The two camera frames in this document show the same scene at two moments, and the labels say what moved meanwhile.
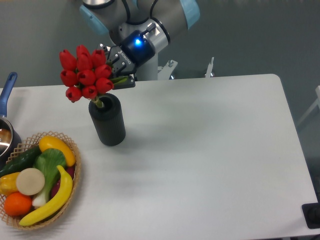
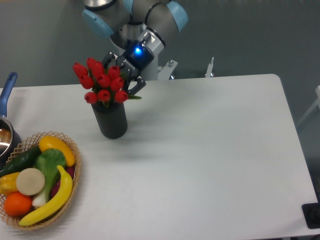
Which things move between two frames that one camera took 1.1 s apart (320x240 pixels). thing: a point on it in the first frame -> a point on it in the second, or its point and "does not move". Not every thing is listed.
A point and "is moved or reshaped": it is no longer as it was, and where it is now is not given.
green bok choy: x=51 y=161 does not move
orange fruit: x=17 y=204 does not move
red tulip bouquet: x=85 y=75 is moved or reshaped
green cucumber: x=24 y=160 does not move
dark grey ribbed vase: x=109 y=119 is moved or reshaped
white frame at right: x=317 y=102 does not move
